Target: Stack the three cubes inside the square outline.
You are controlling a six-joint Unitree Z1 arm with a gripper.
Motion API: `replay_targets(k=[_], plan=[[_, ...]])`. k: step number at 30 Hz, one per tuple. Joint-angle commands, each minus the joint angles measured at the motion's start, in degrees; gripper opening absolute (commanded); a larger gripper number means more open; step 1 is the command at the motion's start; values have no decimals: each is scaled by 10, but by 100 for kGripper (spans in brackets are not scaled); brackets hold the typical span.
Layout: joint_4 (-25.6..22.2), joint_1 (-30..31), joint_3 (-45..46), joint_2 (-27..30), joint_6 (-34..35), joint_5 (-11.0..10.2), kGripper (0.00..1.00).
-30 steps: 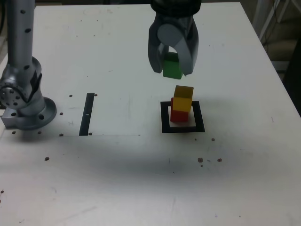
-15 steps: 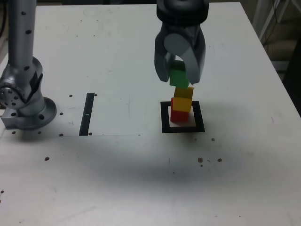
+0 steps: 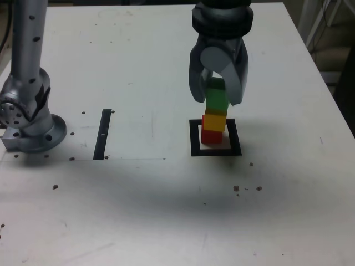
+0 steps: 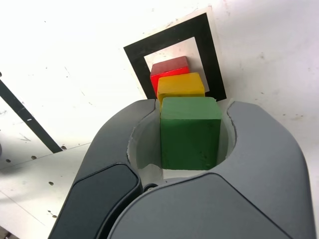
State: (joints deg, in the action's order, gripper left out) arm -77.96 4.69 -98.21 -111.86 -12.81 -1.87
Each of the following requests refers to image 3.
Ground white metal frame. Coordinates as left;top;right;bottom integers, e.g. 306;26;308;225
298;0;346;48

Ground green cube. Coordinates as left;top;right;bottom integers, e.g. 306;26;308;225
205;78;231;110

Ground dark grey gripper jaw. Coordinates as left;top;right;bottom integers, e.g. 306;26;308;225
189;41;213;103

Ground black tape strip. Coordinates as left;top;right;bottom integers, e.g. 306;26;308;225
93;108;113;161

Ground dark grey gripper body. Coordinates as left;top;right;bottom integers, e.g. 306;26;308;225
197;34;242;54

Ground yellow cube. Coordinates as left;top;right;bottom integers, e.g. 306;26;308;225
203;107;227;132

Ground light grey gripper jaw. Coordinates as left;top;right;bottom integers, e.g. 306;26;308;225
200;41;250;106

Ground red cube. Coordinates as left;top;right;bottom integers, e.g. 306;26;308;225
200;114;224;145

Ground black tape square outline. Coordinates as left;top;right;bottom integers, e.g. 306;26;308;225
189;118;243;158

